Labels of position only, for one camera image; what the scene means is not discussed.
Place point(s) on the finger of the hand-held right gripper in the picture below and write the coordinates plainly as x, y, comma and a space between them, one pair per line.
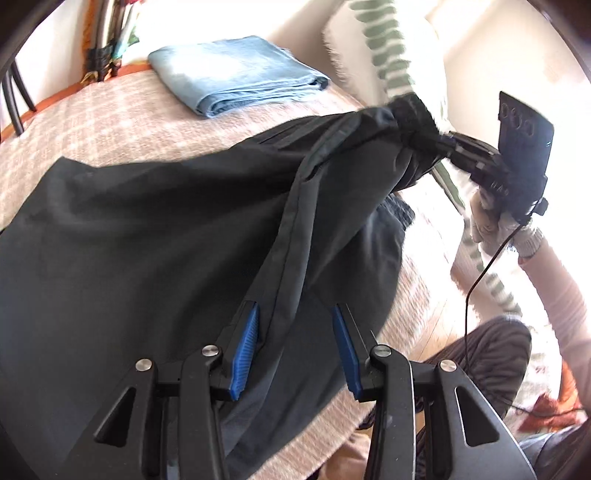
466, 150

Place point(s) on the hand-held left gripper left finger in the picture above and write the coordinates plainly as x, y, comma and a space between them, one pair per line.
245, 341

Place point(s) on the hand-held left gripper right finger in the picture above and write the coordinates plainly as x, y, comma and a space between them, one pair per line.
345, 346

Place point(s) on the black pants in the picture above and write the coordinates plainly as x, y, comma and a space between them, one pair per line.
161, 230

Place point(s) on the person's right forearm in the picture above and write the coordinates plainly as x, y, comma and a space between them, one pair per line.
563, 295

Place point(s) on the person's right hand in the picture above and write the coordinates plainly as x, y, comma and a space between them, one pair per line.
489, 230

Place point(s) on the white green-patterned curtain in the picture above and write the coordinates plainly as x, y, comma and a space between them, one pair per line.
388, 46

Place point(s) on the orange patterned cloth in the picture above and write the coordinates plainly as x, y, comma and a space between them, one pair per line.
558, 401

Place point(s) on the folded blue jeans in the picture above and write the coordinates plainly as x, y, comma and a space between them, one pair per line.
235, 69

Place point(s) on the beige checked blanket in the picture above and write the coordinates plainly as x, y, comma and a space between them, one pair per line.
115, 124

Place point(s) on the black chair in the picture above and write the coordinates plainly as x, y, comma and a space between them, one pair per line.
14, 92

